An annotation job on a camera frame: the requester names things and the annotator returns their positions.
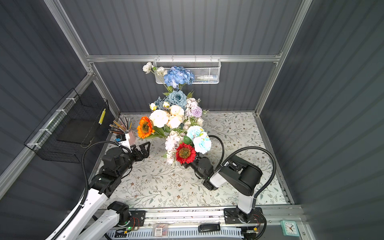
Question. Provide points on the purple white flower bunch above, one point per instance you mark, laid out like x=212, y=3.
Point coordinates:
x=193, y=113

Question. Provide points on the cream peony flower stem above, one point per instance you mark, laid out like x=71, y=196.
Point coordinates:
x=176, y=116

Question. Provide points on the light teal carnation stem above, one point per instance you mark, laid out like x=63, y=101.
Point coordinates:
x=199, y=139

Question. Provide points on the pale pink hydrangea stem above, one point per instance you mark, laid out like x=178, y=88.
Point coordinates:
x=172, y=143

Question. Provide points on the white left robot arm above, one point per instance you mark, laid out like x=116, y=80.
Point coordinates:
x=97, y=191

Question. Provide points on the black wire wall basket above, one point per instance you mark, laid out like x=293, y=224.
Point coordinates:
x=70, y=130

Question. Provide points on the floral patterned table mat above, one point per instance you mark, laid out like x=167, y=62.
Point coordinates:
x=153, y=183

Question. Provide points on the white wire mesh basket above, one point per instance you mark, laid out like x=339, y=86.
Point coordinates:
x=206, y=71

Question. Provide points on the orange sunflower stem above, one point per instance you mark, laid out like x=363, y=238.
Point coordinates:
x=147, y=130

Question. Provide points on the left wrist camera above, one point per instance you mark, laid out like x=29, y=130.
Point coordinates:
x=123, y=140

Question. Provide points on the white rose stem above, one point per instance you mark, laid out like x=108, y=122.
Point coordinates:
x=158, y=72

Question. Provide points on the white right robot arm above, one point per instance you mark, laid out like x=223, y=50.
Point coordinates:
x=237, y=172

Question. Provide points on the peach flower stem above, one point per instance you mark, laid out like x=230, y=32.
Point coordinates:
x=159, y=118

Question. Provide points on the black remote device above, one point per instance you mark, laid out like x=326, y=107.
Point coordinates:
x=206, y=228

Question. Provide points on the pink pencil cup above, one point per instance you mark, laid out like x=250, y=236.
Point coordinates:
x=131, y=138

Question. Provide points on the dusty blue rose bunch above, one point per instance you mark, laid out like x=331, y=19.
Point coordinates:
x=178, y=98

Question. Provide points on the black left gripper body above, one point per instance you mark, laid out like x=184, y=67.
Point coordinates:
x=128, y=159

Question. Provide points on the red berry sprig stem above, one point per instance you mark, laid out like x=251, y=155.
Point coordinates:
x=185, y=154

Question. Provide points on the blue hydrangea flower stem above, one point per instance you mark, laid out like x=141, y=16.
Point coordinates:
x=177, y=77

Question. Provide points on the coloured pencils bundle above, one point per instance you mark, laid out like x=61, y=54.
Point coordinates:
x=120, y=126

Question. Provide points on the teal small clock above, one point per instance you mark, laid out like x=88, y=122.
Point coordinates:
x=290, y=228

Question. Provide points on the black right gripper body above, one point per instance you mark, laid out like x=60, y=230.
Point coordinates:
x=196, y=166

